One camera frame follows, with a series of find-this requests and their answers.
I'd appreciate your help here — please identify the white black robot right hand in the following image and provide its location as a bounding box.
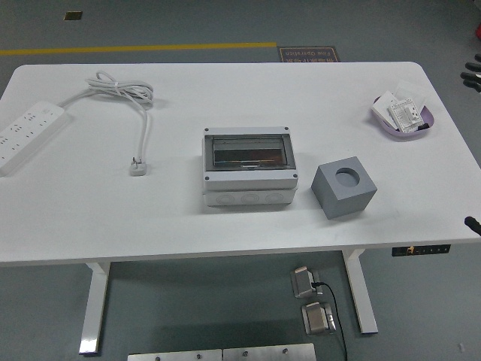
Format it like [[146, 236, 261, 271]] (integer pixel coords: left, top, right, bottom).
[[460, 53, 481, 93]]

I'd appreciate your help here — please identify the transparent hinged box lid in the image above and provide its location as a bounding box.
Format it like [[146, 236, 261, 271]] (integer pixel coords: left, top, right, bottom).
[[204, 133, 296, 172]]

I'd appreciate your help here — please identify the grey plastic junction box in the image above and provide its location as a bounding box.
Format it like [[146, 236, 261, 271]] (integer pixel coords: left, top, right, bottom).
[[201, 126, 298, 206]]

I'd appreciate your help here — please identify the plain white card box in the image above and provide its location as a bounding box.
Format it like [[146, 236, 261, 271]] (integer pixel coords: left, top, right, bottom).
[[371, 89, 400, 127]]

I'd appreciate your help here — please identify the purple plastic tray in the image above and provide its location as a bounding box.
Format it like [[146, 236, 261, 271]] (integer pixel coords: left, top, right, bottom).
[[371, 96, 436, 142]]

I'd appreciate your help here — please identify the clear plastic packet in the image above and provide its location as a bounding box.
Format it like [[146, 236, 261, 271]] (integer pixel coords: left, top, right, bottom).
[[392, 79, 428, 110]]

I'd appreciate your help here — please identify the white printed socket panel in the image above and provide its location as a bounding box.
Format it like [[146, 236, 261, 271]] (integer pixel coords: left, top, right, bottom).
[[389, 96, 424, 133]]

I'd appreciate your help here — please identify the brown floor sign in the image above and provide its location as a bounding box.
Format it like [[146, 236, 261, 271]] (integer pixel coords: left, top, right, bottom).
[[277, 46, 341, 64]]

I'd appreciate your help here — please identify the black table control panel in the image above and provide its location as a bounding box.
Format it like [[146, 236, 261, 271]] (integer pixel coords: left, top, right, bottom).
[[392, 244, 451, 257]]

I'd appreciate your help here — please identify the grey cube holder block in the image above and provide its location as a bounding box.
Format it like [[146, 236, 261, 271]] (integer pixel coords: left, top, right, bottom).
[[310, 156, 378, 220]]

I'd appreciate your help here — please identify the white table leg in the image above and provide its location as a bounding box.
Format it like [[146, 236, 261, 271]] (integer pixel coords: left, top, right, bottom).
[[77, 262, 112, 356], [340, 248, 379, 335]]

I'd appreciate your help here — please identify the silver foot pedal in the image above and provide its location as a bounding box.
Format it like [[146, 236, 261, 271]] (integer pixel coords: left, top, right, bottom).
[[289, 265, 322, 300], [300, 300, 337, 336]]

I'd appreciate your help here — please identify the yellow floor tape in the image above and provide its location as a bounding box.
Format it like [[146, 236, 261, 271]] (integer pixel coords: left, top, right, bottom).
[[0, 41, 278, 56]]

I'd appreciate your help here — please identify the grey metal plate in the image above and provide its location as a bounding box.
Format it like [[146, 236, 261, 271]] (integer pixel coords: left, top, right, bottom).
[[222, 342, 316, 361], [126, 348, 223, 361]]

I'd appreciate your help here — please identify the white power strip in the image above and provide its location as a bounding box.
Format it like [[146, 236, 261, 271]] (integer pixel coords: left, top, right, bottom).
[[0, 99, 71, 177]]

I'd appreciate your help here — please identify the black pedal cable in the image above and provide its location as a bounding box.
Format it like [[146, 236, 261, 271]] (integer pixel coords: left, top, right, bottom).
[[311, 281, 349, 361]]

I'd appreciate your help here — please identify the white power cord with plug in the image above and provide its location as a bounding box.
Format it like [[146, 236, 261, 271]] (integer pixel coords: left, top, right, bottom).
[[59, 70, 155, 177]]

